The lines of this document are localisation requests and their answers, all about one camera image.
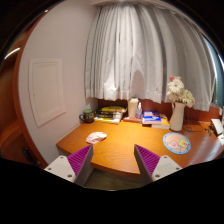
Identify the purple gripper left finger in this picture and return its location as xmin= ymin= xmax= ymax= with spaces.
xmin=45 ymin=145 xmax=93 ymax=186

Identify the white wall panel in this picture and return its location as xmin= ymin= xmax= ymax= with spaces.
xmin=29 ymin=58 xmax=66 ymax=127

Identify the stack of books left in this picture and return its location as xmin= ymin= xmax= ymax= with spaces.
xmin=94 ymin=106 xmax=127 ymax=124

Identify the dark green mug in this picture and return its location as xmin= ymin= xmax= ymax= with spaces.
xmin=79 ymin=109 xmax=94 ymax=123

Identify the red flat tray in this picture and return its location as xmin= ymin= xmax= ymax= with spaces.
xmin=123 ymin=117 xmax=142 ymax=123

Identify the white pink flower bouquet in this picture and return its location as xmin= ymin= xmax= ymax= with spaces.
xmin=167 ymin=76 xmax=195 ymax=108

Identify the white flower vase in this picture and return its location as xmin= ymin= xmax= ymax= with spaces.
xmin=170 ymin=102 xmax=185 ymax=131

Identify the clear sanitizer bottle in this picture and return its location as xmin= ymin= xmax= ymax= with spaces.
xmin=136 ymin=102 xmax=142 ymax=119

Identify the orange yellow book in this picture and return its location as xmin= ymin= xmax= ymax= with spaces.
xmin=152 ymin=114 xmax=170 ymax=129

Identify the white curtain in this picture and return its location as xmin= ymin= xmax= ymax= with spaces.
xmin=85 ymin=3 xmax=215 ymax=111

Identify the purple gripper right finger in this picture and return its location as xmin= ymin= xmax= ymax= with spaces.
xmin=134 ymin=144 xmax=181 ymax=183

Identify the round cartoon mouse pad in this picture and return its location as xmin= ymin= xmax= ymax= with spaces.
xmin=163 ymin=132 xmax=191 ymax=155

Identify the white device at right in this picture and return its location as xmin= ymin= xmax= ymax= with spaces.
xmin=211 ymin=119 xmax=224 ymax=145

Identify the blue book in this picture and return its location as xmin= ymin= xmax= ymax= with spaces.
xmin=142 ymin=111 xmax=161 ymax=124

